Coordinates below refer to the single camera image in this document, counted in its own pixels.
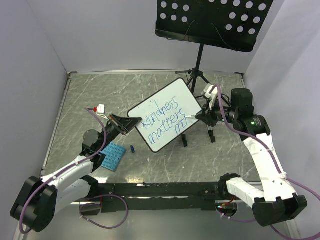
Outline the blue marker cap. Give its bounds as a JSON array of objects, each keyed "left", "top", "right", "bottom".
[{"left": 130, "top": 145, "right": 135, "bottom": 153}]

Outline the purple cable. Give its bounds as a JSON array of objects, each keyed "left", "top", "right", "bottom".
[
  {"left": 211, "top": 83, "right": 320, "bottom": 240},
  {"left": 18, "top": 107, "right": 130, "bottom": 235}
]

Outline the white board with black frame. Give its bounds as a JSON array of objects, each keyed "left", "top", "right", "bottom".
[{"left": 127, "top": 78, "right": 202, "bottom": 153}]

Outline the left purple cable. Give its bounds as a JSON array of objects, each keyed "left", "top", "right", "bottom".
[{"left": 18, "top": 107, "right": 130, "bottom": 235}]

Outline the blue studded building plate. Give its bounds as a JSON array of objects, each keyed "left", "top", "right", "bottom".
[{"left": 100, "top": 142, "right": 126, "bottom": 172}]

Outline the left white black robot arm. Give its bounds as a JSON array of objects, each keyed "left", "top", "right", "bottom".
[{"left": 10, "top": 114, "right": 142, "bottom": 234}]

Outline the black perforated music stand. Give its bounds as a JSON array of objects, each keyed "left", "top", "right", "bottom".
[{"left": 155, "top": 0, "right": 273, "bottom": 92}]

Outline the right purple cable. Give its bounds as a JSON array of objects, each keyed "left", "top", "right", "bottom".
[{"left": 211, "top": 83, "right": 320, "bottom": 240}]

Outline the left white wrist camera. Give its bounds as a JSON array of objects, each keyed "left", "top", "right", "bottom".
[{"left": 93, "top": 104, "right": 108, "bottom": 120}]

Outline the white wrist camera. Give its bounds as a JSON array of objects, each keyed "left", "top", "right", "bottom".
[
  {"left": 93, "top": 104, "right": 108, "bottom": 120},
  {"left": 202, "top": 83, "right": 218, "bottom": 110}
]

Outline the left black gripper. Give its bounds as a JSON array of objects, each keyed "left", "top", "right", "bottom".
[{"left": 97, "top": 113, "right": 142, "bottom": 152}]

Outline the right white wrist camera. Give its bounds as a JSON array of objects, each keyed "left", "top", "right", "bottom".
[{"left": 202, "top": 83, "right": 218, "bottom": 110}]

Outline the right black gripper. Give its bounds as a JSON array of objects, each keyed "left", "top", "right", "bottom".
[{"left": 195, "top": 96, "right": 238, "bottom": 127}]

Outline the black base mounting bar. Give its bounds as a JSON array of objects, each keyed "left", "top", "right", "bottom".
[{"left": 68, "top": 181, "right": 248, "bottom": 213}]

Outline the black whiteboard easel stand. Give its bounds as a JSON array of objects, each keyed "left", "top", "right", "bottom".
[{"left": 181, "top": 125, "right": 216, "bottom": 147}]

